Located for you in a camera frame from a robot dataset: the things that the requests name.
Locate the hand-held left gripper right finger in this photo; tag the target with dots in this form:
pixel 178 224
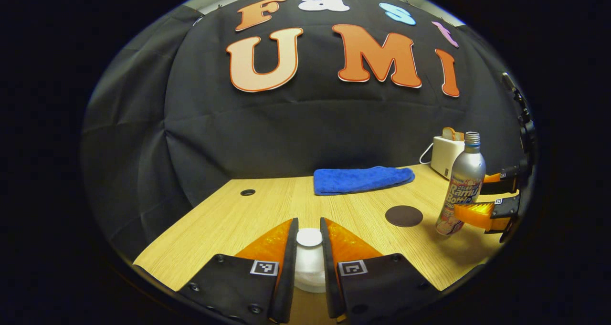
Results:
pixel 329 277

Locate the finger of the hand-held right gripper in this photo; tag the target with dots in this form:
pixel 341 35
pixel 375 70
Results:
pixel 506 182
pixel 482 215

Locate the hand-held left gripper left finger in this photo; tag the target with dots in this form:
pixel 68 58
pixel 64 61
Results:
pixel 289 277

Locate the silver water bottle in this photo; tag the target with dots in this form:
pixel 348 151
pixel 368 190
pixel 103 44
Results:
pixel 465 182

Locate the round dark brown coaster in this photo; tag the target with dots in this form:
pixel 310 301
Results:
pixel 404 216

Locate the toast bread slice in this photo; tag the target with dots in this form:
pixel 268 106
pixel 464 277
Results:
pixel 448 133
pixel 459 136

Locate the white toaster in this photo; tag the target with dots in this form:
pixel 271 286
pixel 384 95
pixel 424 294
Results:
pixel 444 158

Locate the blue folded towel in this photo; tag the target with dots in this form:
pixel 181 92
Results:
pixel 358 179

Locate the black backdrop cloth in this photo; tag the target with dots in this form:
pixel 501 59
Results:
pixel 286 134

